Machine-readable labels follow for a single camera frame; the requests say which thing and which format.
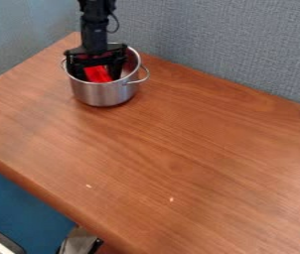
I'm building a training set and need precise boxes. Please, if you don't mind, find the grey metal bracket under table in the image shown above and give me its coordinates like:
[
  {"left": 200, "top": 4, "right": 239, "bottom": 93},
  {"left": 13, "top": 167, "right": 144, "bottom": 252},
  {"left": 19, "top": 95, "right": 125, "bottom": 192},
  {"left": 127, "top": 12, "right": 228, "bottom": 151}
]
[{"left": 57, "top": 226, "right": 104, "bottom": 254}]

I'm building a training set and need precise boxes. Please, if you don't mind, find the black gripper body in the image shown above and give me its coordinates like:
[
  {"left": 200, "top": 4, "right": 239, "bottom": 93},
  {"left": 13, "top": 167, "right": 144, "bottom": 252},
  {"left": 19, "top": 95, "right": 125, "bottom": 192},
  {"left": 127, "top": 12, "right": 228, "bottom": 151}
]
[{"left": 65, "top": 18, "right": 128, "bottom": 66}]

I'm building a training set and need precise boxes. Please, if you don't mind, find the stainless steel pot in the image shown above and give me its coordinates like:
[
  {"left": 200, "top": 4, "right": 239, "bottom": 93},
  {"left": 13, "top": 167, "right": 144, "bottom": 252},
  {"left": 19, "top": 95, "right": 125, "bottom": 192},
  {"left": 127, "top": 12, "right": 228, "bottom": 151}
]
[{"left": 62, "top": 46, "right": 151, "bottom": 107}]

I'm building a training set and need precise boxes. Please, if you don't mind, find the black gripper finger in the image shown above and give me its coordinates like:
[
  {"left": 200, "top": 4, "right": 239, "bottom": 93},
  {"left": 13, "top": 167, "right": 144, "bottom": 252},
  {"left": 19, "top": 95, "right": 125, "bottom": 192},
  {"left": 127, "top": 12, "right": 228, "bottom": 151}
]
[
  {"left": 108, "top": 59, "right": 125, "bottom": 80},
  {"left": 68, "top": 63, "right": 88, "bottom": 81}
]

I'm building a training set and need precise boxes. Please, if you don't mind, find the red star-shaped block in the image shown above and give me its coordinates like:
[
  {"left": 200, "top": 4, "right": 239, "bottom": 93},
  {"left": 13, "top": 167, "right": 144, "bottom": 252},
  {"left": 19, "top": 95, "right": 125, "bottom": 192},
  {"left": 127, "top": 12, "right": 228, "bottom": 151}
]
[{"left": 76, "top": 54, "right": 113, "bottom": 83}]

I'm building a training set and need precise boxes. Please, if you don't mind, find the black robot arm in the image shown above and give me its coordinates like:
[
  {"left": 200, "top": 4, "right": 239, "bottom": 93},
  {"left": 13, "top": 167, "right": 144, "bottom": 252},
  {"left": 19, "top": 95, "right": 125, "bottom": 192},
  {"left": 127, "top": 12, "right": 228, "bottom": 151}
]
[{"left": 65, "top": 0, "right": 128, "bottom": 83}]

